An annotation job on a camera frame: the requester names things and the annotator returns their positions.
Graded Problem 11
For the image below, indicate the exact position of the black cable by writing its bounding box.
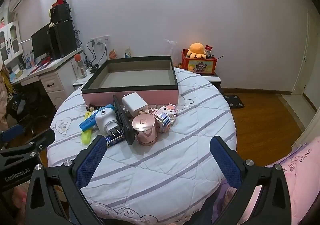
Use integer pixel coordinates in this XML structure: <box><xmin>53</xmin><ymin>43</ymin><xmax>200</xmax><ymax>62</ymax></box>
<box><xmin>86</xmin><ymin>40</ymin><xmax>107</xmax><ymax>65</ymax></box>

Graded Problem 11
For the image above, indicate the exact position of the clear bottle with red cap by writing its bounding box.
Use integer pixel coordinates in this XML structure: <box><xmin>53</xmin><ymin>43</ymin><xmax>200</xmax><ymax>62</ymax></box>
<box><xmin>74</xmin><ymin>54</ymin><xmax>87</xmax><ymax>79</ymax></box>

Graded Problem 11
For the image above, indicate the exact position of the white desk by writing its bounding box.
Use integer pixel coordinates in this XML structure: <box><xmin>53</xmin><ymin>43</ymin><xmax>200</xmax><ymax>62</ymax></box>
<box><xmin>10</xmin><ymin>48</ymin><xmax>84</xmax><ymax>110</ymax></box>

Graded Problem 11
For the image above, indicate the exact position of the rose gold jar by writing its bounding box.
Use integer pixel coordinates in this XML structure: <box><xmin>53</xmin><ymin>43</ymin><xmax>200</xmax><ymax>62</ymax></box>
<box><xmin>132</xmin><ymin>114</ymin><xmax>159</xmax><ymax>145</ymax></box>

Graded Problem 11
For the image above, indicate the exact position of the white charger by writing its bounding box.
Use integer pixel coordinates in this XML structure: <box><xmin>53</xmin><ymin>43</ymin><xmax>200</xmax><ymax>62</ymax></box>
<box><xmin>122</xmin><ymin>92</ymin><xmax>148</xmax><ymax>115</ymax></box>

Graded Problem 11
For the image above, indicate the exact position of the black floor scale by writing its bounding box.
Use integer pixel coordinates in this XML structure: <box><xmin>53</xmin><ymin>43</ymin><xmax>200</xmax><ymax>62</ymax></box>
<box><xmin>223</xmin><ymin>94</ymin><xmax>245</xmax><ymax>109</ymax></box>

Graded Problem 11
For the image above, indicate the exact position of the black monitor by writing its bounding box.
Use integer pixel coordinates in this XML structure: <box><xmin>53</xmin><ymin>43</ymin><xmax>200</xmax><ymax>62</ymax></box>
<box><xmin>31</xmin><ymin>23</ymin><xmax>52</xmax><ymax>60</ymax></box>

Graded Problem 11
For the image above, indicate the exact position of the red printed box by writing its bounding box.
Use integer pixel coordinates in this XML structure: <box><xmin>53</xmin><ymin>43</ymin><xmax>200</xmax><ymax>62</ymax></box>
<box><xmin>181</xmin><ymin>50</ymin><xmax>217</xmax><ymax>75</ymax></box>

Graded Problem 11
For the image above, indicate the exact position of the white door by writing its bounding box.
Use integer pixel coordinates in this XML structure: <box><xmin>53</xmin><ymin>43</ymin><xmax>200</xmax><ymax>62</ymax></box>
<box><xmin>291</xmin><ymin>8</ymin><xmax>320</xmax><ymax>96</ymax></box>

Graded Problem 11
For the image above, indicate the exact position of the white low cabinet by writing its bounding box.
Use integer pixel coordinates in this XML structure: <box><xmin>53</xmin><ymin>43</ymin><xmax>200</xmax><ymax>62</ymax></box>
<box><xmin>200</xmin><ymin>73</ymin><xmax>223</xmax><ymax>90</ymax></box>

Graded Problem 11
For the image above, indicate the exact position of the clear plastic bag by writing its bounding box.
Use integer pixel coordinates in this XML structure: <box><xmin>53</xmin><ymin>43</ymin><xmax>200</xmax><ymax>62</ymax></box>
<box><xmin>165</xmin><ymin>38</ymin><xmax>180</xmax><ymax>65</ymax></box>

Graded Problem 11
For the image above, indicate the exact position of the blue marker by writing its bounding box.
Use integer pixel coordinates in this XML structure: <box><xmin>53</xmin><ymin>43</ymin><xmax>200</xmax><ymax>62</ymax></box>
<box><xmin>79</xmin><ymin>112</ymin><xmax>99</xmax><ymax>131</ymax></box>

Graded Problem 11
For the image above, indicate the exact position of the black computer tower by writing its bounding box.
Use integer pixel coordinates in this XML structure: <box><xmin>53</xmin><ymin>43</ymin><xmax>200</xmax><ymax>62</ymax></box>
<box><xmin>48</xmin><ymin>20</ymin><xmax>77</xmax><ymax>59</ymax></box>

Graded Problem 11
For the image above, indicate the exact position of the black office chair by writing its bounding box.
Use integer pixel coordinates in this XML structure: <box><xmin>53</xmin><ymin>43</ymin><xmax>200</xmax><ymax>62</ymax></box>
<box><xmin>10</xmin><ymin>87</ymin><xmax>49</xmax><ymax>135</ymax></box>

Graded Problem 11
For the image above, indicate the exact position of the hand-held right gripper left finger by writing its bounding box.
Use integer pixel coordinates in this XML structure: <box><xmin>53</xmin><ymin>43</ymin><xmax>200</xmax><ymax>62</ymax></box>
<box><xmin>24</xmin><ymin>135</ymin><xmax>108</xmax><ymax>225</ymax></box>

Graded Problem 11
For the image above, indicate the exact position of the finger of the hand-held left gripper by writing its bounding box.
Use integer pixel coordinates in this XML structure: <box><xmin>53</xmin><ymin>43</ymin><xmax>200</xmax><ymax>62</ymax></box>
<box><xmin>0</xmin><ymin>124</ymin><xmax>25</xmax><ymax>143</ymax></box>
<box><xmin>24</xmin><ymin>128</ymin><xmax>56</xmax><ymax>153</ymax></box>

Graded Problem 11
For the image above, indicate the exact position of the orange octopus plush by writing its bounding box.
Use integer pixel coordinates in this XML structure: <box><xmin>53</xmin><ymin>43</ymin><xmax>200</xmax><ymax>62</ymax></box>
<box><xmin>186</xmin><ymin>43</ymin><xmax>208</xmax><ymax>59</ymax></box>

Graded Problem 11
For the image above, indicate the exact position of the white round plug adapter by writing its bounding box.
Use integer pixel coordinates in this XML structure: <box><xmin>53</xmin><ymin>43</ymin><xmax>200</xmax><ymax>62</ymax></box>
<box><xmin>95</xmin><ymin>105</ymin><xmax>123</xmax><ymax>140</ymax></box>

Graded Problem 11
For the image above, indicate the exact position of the pink printed blanket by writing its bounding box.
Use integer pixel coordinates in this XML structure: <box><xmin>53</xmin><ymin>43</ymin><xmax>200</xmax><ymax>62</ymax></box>
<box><xmin>217</xmin><ymin>136</ymin><xmax>320</xmax><ymax>225</ymax></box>

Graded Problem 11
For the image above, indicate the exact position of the pink box with black rim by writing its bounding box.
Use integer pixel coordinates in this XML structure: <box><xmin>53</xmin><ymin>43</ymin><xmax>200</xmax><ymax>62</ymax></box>
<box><xmin>81</xmin><ymin>55</ymin><xmax>179</xmax><ymax>106</ymax></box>

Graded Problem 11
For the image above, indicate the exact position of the white striped quilt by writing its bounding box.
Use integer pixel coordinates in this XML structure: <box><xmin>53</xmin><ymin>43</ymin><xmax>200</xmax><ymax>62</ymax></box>
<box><xmin>46</xmin><ymin>66</ymin><xmax>237</xmax><ymax>223</ymax></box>

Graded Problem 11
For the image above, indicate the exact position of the white wall outlet strip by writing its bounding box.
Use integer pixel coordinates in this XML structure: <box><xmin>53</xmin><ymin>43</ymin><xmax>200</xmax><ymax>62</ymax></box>
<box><xmin>90</xmin><ymin>35</ymin><xmax>110</xmax><ymax>45</ymax></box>

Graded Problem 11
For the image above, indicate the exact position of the white nightstand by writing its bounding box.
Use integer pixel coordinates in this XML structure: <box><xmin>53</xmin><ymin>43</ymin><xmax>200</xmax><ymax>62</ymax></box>
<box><xmin>73</xmin><ymin>63</ymin><xmax>105</xmax><ymax>90</ymax></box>

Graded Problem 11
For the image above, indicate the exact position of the pink white block cat figure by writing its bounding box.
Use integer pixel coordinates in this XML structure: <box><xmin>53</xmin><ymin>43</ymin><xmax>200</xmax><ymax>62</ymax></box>
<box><xmin>146</xmin><ymin>103</ymin><xmax>179</xmax><ymax>134</ymax></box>

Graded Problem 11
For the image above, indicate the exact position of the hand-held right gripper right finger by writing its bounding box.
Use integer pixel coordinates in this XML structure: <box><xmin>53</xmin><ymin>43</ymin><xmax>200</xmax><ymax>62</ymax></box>
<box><xmin>209</xmin><ymin>135</ymin><xmax>293</xmax><ymax>225</ymax></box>

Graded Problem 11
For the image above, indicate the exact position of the yellow highlighter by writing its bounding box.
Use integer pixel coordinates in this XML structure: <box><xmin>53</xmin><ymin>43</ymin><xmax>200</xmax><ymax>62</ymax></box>
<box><xmin>82</xmin><ymin>111</ymin><xmax>94</xmax><ymax>145</ymax></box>

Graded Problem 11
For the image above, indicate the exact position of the blue battery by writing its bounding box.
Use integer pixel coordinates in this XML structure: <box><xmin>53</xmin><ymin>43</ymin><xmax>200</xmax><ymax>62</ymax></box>
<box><xmin>106</xmin><ymin>135</ymin><xmax>125</xmax><ymax>146</ymax></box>

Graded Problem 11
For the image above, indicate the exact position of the black case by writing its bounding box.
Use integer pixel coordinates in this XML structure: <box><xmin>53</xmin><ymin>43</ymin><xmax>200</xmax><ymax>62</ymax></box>
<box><xmin>112</xmin><ymin>95</ymin><xmax>136</xmax><ymax>146</ymax></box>

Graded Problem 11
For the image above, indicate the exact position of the white glass-door cabinet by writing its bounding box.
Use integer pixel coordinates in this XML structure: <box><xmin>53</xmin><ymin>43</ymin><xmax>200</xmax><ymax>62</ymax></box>
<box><xmin>0</xmin><ymin>21</ymin><xmax>22</xmax><ymax>64</ymax></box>

